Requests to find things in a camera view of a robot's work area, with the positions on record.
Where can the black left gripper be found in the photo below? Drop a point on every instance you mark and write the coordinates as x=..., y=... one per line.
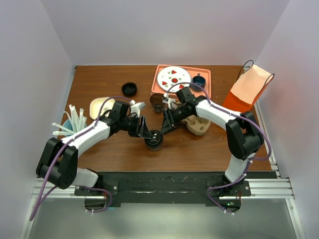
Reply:
x=141, y=130

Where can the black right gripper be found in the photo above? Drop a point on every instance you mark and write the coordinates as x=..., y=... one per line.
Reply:
x=167, y=126

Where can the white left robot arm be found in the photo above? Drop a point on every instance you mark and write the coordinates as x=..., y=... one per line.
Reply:
x=59, y=161

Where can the beige pulp cup carrier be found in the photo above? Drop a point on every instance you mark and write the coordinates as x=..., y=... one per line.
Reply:
x=196, y=125

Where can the pink serving tray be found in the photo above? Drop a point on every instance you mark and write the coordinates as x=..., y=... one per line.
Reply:
x=192, y=71

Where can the white watermelon pattern plate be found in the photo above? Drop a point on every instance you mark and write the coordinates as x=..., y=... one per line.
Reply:
x=173, y=78

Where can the dark blue ceramic mug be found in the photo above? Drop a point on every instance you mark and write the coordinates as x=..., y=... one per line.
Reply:
x=198, y=83

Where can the cream square bowl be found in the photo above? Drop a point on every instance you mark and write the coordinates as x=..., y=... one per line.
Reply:
x=95, y=106

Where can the light blue straw cup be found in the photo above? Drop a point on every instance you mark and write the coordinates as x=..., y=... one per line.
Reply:
x=70, y=125

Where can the orange paper bag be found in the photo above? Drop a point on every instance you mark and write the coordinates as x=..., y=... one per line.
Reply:
x=251, y=81

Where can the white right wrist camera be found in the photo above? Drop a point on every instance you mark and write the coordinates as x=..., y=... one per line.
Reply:
x=172, y=104

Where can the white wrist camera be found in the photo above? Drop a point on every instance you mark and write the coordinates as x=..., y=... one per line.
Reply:
x=172, y=104
x=136, y=108

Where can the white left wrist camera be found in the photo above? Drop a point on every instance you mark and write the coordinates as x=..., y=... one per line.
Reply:
x=136, y=108

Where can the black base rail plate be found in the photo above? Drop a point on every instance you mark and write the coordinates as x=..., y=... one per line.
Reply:
x=170, y=187

